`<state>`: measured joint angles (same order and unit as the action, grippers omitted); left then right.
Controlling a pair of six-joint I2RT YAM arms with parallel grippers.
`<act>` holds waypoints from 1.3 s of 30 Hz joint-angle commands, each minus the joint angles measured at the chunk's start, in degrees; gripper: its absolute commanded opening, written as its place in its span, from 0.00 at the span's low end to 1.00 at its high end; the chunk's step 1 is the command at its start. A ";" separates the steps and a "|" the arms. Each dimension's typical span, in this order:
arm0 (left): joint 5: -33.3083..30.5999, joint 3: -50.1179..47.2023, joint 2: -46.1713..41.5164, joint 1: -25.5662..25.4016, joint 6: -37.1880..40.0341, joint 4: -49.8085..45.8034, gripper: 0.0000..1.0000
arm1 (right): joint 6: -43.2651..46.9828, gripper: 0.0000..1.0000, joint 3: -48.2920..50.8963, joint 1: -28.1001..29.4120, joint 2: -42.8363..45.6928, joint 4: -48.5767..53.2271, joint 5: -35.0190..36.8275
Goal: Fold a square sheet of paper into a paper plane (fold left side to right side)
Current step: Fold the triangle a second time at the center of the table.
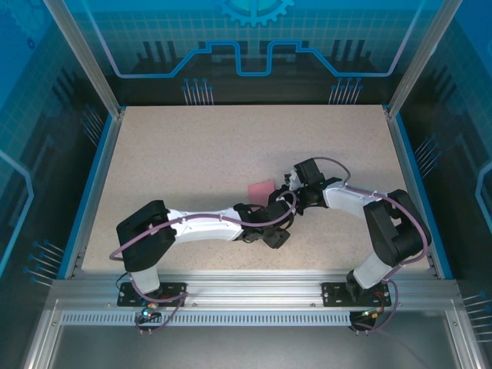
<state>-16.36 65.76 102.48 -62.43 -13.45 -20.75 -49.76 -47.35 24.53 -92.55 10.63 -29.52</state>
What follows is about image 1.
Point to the pink cloth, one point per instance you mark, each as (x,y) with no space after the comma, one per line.
(259,190)

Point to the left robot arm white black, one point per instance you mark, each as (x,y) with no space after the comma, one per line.
(207,228)

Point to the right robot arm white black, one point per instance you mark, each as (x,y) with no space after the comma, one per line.
(342,200)

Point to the aluminium mounting rail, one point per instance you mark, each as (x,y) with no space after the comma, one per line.
(250,286)

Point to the aluminium lower frame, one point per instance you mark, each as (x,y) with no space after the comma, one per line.
(250,306)

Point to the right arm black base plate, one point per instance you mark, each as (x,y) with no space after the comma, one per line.
(332,294)

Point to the aluminium side rail blue edge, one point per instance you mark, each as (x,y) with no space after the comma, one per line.
(419,192)
(96,184)

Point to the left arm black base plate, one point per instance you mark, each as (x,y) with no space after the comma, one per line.
(173,287)

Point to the aluminium corner post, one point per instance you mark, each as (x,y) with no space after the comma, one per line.
(419,57)
(84,57)

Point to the blue printed enclosure panel gear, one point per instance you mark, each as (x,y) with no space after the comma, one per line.
(246,30)

